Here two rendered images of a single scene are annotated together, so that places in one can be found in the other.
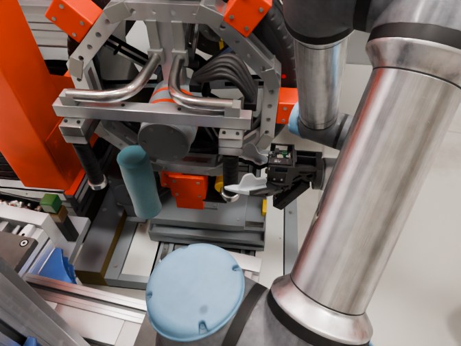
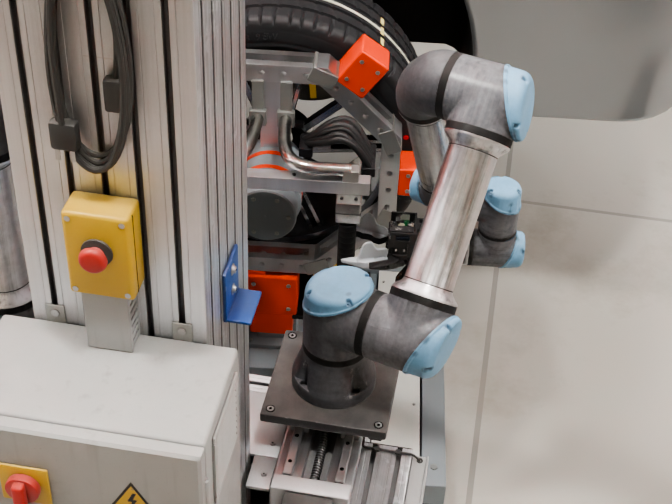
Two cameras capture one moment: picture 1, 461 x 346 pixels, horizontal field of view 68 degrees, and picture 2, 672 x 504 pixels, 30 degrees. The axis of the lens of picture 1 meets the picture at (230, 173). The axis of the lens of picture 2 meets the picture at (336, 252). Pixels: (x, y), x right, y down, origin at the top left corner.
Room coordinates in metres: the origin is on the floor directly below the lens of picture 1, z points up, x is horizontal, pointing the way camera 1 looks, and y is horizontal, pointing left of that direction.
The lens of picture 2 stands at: (-1.43, 0.18, 2.41)
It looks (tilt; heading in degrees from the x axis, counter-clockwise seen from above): 39 degrees down; 355
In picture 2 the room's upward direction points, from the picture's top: 3 degrees clockwise
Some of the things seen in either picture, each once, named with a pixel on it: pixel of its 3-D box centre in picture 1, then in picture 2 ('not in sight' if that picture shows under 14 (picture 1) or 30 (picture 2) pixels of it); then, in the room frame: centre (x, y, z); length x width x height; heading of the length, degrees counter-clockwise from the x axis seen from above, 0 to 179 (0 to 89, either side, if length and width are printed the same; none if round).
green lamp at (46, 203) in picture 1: (51, 202); not in sight; (0.59, 0.51, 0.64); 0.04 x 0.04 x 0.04; 84
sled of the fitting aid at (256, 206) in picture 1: (212, 207); not in sight; (0.95, 0.08, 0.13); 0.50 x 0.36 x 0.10; 84
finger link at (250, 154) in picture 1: (249, 152); (367, 225); (0.57, -0.04, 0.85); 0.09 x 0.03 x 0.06; 60
